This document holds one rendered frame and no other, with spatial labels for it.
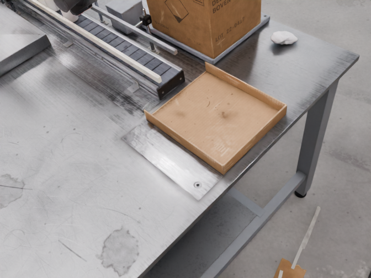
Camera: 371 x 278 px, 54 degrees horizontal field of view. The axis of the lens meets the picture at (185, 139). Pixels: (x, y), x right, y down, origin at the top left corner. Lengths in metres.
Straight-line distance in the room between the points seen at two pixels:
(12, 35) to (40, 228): 0.81
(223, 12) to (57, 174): 0.66
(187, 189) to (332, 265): 0.98
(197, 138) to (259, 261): 0.86
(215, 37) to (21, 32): 0.75
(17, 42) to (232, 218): 1.06
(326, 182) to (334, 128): 0.35
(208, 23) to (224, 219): 0.80
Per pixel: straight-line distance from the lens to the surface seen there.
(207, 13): 1.10
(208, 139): 0.98
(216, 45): 1.17
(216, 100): 1.08
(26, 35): 1.50
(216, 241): 1.50
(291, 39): 1.26
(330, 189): 1.91
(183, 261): 1.48
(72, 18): 1.46
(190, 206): 0.88
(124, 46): 1.27
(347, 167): 2.00
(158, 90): 1.08
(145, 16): 1.22
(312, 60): 1.22
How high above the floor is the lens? 1.60
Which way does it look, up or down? 51 degrees down
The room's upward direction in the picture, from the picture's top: 12 degrees counter-clockwise
